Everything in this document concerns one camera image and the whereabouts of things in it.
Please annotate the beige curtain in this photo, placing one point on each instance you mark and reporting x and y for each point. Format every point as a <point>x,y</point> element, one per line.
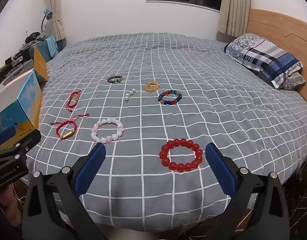
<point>233,5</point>
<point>57,5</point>

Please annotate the pile of dark gadgets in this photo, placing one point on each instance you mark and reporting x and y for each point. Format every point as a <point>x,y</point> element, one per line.
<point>17,55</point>

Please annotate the white cardboard box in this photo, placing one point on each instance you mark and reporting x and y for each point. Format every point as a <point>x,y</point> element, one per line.
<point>28,97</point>

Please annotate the blue desk lamp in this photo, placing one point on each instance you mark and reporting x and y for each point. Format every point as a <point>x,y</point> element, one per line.
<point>48,14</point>

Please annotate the white pearl strand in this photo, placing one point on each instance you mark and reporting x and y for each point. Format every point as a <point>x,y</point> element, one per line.
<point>129,94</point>

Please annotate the black bag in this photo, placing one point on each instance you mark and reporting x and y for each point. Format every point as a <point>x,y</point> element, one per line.
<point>33,36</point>

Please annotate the person's left hand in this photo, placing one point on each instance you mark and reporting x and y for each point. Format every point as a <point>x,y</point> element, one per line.
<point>4,205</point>

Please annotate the grey suitcase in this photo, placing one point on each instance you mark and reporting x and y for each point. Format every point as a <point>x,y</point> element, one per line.
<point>18,67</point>

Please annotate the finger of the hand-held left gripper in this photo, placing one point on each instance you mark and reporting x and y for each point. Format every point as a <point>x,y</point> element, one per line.
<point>4,135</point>

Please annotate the teal suitcase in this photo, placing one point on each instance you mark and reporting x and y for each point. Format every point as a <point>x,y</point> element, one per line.
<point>44,49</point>

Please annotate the blue patterned pillow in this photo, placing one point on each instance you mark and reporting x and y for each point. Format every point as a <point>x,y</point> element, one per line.
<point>263,55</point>

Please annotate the teal cloth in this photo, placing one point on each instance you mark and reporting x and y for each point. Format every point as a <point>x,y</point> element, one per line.
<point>53,45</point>

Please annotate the grey checked bedsheet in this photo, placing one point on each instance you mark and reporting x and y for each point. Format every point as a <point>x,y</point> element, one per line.
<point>193,62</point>

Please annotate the wooden headboard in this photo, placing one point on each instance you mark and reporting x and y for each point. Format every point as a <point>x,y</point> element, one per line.
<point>281,25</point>

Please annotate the grey checked pillow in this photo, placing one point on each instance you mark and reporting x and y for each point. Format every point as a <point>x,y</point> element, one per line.
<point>296,80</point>

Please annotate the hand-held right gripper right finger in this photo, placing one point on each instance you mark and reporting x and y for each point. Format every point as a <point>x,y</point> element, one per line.
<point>219,170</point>

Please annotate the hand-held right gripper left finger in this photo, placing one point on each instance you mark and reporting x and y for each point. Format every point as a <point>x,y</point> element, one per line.
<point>91,170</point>

